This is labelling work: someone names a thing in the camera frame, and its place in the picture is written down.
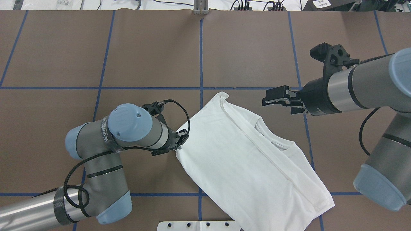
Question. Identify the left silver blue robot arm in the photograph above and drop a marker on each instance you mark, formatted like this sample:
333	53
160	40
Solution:
96	186

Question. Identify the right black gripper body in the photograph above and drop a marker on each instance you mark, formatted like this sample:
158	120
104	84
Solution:
316	96

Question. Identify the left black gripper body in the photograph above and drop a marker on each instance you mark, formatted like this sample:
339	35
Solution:
173	140

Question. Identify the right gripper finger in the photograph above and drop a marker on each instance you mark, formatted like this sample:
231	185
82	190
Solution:
283	96
297	110

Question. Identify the aluminium frame post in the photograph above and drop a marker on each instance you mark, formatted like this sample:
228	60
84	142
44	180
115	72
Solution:
201	7

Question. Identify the black power adapter with label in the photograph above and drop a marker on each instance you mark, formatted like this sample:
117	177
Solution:
328	5

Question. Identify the white long-sleeve printed shirt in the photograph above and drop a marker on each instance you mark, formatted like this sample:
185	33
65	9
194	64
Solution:
262	181

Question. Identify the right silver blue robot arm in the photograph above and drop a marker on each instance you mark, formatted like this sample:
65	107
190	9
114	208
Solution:
349	85

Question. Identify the white camera mast with base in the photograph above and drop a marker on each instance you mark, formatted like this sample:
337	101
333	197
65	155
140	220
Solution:
222	225

